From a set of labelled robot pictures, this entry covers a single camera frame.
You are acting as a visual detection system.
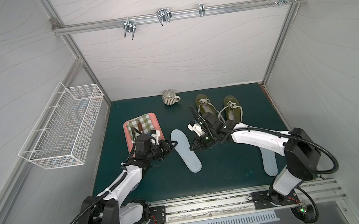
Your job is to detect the pink tray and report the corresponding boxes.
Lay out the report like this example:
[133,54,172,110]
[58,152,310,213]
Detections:
[123,112,165,152]

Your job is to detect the green checkered cloth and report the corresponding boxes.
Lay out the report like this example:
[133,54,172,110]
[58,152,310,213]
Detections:
[123,112,161,144]

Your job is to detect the brown handled spatula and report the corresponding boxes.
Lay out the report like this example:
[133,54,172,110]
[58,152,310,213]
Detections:
[131,119,144,139]

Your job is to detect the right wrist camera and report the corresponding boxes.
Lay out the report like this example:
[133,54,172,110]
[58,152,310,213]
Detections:
[188,120,206,137]

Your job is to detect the metal hook clamp left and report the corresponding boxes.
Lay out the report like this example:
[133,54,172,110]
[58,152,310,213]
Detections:
[123,20,137,40]

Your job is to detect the olive green shoe white laces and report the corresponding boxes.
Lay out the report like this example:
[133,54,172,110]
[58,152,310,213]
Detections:
[195,93,225,123]

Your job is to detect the aluminium top rail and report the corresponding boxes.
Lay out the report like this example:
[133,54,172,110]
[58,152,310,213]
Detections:
[53,0,308,36]

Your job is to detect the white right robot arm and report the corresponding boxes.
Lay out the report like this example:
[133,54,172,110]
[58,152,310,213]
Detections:
[188,107,339,206]

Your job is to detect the white wire basket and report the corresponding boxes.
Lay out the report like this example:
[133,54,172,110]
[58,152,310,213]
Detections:
[18,82,104,170]

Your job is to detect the metal hook small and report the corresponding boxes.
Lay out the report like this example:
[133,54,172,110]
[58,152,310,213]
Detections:
[198,3,206,17]

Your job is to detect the metal hook clamp middle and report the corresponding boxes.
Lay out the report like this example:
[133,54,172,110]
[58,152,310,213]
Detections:
[156,8,172,26]

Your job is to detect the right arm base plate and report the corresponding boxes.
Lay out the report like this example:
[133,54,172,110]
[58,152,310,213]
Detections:
[246,190,300,210]

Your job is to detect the light blue insole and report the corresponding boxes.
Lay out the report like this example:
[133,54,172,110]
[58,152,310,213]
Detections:
[260,148,278,177]
[171,129,202,173]

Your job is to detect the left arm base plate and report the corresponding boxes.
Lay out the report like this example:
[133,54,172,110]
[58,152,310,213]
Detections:
[134,206,166,224]

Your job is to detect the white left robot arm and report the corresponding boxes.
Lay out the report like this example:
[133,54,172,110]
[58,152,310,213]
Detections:
[70,134,178,224]

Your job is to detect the metal hook clamp right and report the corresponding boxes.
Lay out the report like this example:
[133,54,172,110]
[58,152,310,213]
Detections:
[267,0,298,7]

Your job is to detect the ribbed ceramic mug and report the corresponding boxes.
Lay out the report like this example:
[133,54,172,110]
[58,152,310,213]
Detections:
[162,90,181,106]

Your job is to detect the metal hook clamp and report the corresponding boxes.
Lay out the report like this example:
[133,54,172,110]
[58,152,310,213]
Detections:
[267,0,298,7]
[123,20,137,40]
[156,8,172,26]

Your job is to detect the right black cable coil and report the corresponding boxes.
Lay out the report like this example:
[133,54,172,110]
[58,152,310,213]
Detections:
[287,185,321,224]

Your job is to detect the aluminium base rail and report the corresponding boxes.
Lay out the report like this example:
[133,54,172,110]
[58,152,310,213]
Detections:
[150,178,348,224]

